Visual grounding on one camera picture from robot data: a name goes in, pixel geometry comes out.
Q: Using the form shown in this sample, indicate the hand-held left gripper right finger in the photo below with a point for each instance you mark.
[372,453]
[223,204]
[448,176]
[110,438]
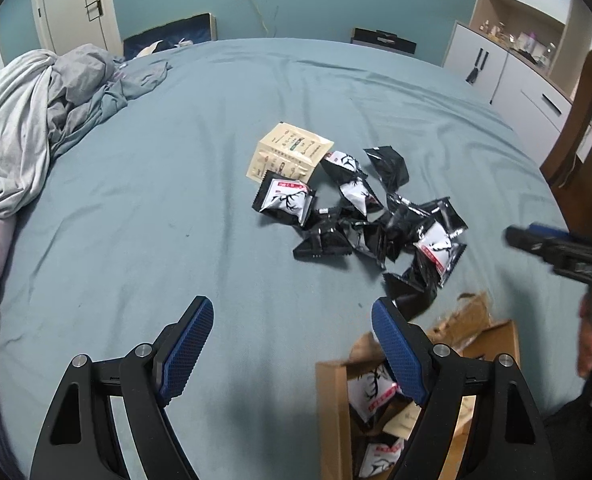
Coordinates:
[396,347]

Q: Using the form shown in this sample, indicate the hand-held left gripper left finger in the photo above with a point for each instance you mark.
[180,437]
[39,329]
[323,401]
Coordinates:
[188,347]

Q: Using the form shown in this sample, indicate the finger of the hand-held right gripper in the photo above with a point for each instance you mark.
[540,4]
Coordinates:
[528,242]
[551,231]

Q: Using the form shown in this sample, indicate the brown cardboard box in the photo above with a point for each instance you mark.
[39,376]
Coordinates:
[333,410]

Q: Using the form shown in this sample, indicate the pile of black snack packets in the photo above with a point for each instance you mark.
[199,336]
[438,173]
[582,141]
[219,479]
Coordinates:
[428,247]

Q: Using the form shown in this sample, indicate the beige paper sachet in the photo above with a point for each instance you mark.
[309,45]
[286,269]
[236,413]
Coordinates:
[296,147]
[258,167]
[401,422]

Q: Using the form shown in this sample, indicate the person's right hand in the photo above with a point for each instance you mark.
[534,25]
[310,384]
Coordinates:
[586,340]

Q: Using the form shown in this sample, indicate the white antler print snack packet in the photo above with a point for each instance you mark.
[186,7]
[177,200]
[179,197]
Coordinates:
[371,390]
[381,460]

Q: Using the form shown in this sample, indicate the wooden chair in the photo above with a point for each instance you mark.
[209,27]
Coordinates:
[578,125]

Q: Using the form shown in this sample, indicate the white cabinet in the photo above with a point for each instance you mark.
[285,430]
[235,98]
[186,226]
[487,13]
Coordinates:
[521,85]

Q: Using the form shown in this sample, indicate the dark cloth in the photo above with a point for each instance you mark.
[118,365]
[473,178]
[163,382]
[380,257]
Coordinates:
[583,440]

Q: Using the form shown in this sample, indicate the cluster of small bottles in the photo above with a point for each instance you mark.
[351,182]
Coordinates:
[521,40]

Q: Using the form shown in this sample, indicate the crumpled grey duvet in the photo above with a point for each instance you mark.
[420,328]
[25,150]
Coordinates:
[40,110]

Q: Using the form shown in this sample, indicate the dark blue framed board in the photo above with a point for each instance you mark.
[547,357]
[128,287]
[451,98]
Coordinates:
[185,32]

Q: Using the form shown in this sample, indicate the white door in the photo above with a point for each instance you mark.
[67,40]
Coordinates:
[60,20]

